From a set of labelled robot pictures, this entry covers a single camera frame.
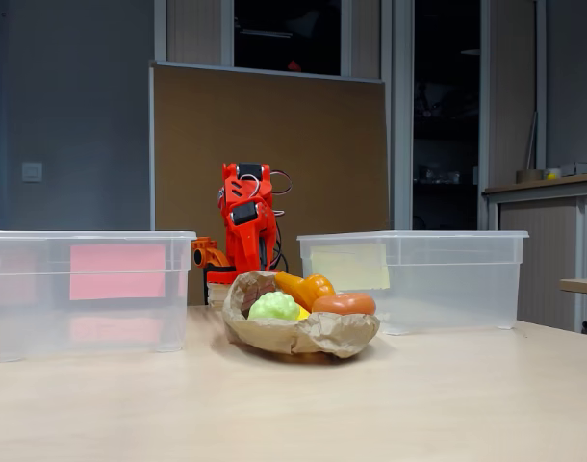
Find light green toy grapes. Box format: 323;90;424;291
247;291;300;322

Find orange toy croissant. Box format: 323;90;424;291
300;273;337;313

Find brown toy doughnut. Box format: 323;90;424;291
311;292;377;317

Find yellow sticky note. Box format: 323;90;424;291
310;243;391;291

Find pink sticky note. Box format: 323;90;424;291
69;244;167;301

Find clear plastic bin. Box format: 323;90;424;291
296;229;530;337
0;229;197;363

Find orange table clamp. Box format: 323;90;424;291
191;236;232;270

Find wooden base block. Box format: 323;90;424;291
206;282;237;309

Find brown cork board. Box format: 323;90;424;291
148;60;390;307

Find crumpled brown paper bag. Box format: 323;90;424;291
220;270;381;360

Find grey cabinet with wooden top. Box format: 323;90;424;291
482;171;587;333

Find black base cable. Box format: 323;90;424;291
273;225;290;274

